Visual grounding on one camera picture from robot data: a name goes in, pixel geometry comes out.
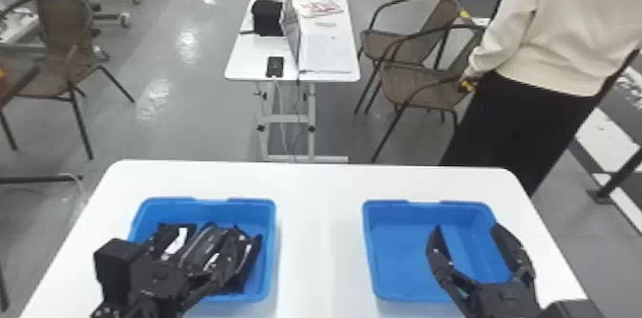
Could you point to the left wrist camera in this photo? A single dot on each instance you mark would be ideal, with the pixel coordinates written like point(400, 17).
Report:
point(119, 266)

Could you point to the person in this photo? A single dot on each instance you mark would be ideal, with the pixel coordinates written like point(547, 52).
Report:
point(541, 34)

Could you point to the black phone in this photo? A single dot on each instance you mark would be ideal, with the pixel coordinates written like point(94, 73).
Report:
point(275, 66)

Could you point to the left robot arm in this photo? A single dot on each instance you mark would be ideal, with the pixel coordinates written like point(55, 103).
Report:
point(108, 311)

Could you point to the black part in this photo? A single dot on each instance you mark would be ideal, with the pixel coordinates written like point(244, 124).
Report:
point(165, 239)

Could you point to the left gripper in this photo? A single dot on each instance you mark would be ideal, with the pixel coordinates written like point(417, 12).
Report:
point(160, 285)

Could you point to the black box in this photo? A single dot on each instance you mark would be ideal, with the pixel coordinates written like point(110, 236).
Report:
point(267, 16)

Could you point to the brown chair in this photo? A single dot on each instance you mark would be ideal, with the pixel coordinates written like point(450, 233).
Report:
point(60, 44)
point(406, 44)
point(421, 86)

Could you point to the white side table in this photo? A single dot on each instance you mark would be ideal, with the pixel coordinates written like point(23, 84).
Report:
point(321, 49)

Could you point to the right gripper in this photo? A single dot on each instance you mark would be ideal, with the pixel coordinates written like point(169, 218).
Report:
point(501, 301)

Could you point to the blue tray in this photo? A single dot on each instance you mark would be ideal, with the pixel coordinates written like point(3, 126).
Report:
point(401, 244)
point(251, 212)

